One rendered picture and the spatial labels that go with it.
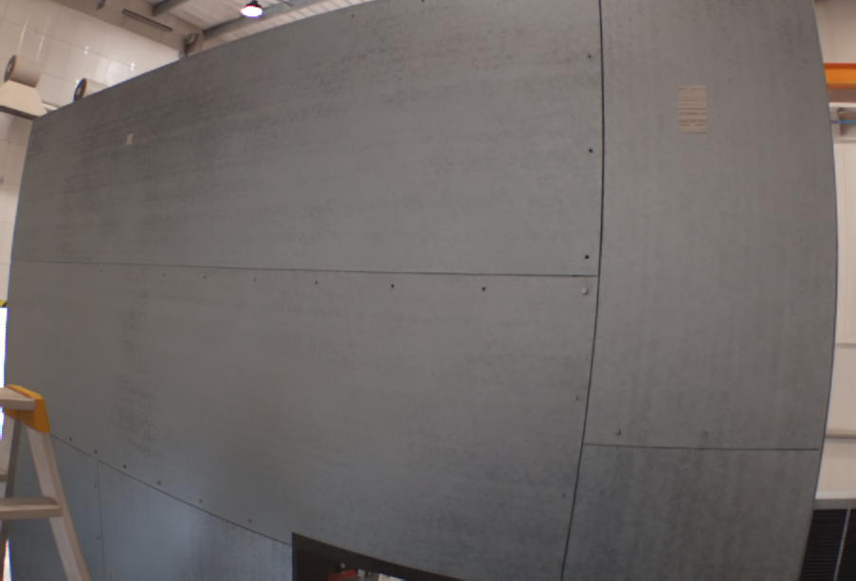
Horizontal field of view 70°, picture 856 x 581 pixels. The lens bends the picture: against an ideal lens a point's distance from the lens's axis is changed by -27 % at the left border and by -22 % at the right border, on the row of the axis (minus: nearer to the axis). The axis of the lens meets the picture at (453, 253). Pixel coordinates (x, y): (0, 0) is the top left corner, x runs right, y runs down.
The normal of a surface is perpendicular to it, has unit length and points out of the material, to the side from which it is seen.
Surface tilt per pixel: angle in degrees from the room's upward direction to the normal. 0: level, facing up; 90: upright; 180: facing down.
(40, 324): 90
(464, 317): 90
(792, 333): 90
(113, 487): 90
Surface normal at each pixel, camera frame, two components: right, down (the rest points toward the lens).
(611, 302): -0.51, -0.15
